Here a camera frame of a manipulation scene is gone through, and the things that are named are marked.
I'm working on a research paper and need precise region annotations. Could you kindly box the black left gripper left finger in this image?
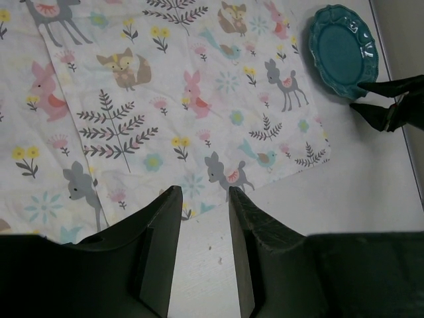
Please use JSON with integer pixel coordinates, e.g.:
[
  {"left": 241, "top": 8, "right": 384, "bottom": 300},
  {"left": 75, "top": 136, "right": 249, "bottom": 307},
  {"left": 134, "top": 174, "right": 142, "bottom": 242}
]
[{"left": 1, "top": 185, "right": 183, "bottom": 317}]

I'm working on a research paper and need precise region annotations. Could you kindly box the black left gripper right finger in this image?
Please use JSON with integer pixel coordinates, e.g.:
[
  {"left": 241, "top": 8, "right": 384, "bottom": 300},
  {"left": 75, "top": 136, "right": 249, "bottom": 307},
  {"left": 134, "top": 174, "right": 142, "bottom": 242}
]
[{"left": 229, "top": 187, "right": 423, "bottom": 317}]

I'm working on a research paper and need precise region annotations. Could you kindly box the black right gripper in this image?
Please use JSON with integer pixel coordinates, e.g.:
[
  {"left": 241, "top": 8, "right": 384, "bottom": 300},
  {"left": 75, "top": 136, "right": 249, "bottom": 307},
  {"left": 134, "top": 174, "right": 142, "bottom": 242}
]
[{"left": 350, "top": 75, "right": 424, "bottom": 132}]

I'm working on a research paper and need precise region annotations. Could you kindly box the teal ceramic plate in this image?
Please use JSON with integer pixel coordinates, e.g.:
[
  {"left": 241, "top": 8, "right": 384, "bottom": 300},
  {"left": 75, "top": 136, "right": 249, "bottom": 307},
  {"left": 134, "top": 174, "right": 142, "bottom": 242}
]
[{"left": 309, "top": 4, "right": 379, "bottom": 100}]

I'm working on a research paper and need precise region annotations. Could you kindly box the animal print cloth napkin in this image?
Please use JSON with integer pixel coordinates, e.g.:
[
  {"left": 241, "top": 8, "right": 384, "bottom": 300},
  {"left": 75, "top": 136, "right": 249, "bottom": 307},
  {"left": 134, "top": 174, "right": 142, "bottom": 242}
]
[{"left": 1, "top": 1, "right": 331, "bottom": 244}]

